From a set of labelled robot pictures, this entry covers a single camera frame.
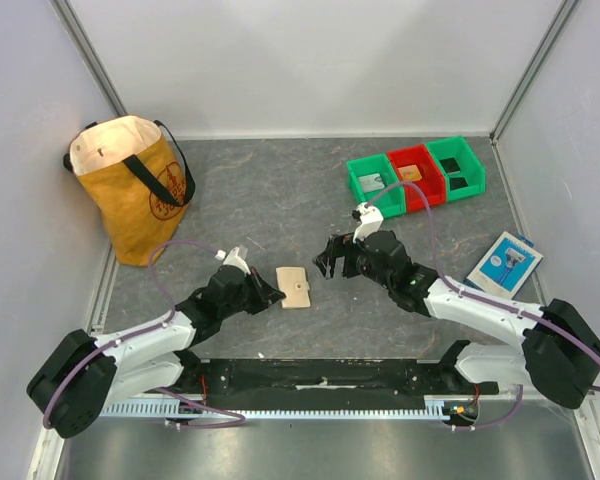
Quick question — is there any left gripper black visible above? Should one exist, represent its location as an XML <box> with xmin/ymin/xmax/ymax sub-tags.
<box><xmin>220</xmin><ymin>266</ymin><xmax>285</xmax><ymax>319</ymax></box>

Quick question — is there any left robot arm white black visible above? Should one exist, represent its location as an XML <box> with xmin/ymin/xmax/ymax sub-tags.
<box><xmin>26</xmin><ymin>265</ymin><xmax>286</xmax><ymax>439</ymax></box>

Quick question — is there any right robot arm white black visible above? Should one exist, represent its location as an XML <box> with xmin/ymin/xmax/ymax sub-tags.
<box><xmin>313</xmin><ymin>230</ymin><xmax>600</xmax><ymax>409</ymax></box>

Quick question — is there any silver card in bin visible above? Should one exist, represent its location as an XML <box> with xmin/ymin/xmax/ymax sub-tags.
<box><xmin>357</xmin><ymin>173</ymin><xmax>385</xmax><ymax>193</ymax></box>

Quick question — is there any orange card in bin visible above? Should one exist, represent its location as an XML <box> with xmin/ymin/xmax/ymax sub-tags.
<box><xmin>398</xmin><ymin>165</ymin><xmax>422</xmax><ymax>183</ymax></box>

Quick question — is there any black card lower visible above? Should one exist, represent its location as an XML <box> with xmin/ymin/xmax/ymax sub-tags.
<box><xmin>449</xmin><ymin>177</ymin><xmax>469</xmax><ymax>191</ymax></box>

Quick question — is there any black card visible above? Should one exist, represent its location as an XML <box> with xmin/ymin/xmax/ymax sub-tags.
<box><xmin>439</xmin><ymin>157</ymin><xmax>461</xmax><ymax>175</ymax></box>
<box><xmin>449</xmin><ymin>177</ymin><xmax>469</xmax><ymax>191</ymax></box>

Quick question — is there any black card upper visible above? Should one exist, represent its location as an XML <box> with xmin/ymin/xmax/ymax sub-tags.
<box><xmin>439</xmin><ymin>157</ymin><xmax>461</xmax><ymax>175</ymax></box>

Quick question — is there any left green plastic bin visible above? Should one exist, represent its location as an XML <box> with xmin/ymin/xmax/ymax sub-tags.
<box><xmin>346</xmin><ymin>154</ymin><xmax>407</xmax><ymax>219</ymax></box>

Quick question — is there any green plastic bin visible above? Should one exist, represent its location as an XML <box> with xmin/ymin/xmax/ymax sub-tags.
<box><xmin>346</xmin><ymin>154</ymin><xmax>407</xmax><ymax>219</ymax></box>
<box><xmin>425</xmin><ymin>136</ymin><xmax>486</xmax><ymax>203</ymax></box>

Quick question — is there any right green plastic bin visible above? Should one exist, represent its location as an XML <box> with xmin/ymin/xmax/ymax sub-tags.
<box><xmin>425</xmin><ymin>136</ymin><xmax>486</xmax><ymax>203</ymax></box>

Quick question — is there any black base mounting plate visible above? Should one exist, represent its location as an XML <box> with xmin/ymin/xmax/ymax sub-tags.
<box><xmin>171</xmin><ymin>359</ymin><xmax>499</xmax><ymax>410</ymax></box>

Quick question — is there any blue razor package box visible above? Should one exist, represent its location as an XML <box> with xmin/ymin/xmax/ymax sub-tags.
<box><xmin>464</xmin><ymin>231</ymin><xmax>544</xmax><ymax>300</ymax></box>

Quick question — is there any yellow paper tote bag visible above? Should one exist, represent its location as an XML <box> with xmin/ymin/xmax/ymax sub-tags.
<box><xmin>63</xmin><ymin>115</ymin><xmax>196</xmax><ymax>267</ymax></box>

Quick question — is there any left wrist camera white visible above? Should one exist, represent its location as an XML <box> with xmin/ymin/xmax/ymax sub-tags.
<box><xmin>215</xmin><ymin>245</ymin><xmax>251</xmax><ymax>275</ymax></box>

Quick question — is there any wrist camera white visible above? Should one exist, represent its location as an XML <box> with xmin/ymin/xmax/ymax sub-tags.
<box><xmin>215</xmin><ymin>245</ymin><xmax>251</xmax><ymax>275</ymax></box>
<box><xmin>352</xmin><ymin>203</ymin><xmax>384</xmax><ymax>242</ymax></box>

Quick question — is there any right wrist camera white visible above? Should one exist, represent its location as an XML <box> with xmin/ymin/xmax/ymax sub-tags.
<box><xmin>352</xmin><ymin>203</ymin><xmax>384</xmax><ymax>242</ymax></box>

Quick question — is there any aluminium frame profile rail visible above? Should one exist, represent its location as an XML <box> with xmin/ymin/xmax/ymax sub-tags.
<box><xmin>87</xmin><ymin>357</ymin><xmax>597</xmax><ymax>401</ymax></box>

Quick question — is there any slotted cable duct rail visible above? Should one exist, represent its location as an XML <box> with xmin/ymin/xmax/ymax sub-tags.
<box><xmin>100</xmin><ymin>396</ymin><xmax>450</xmax><ymax>421</ymax></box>

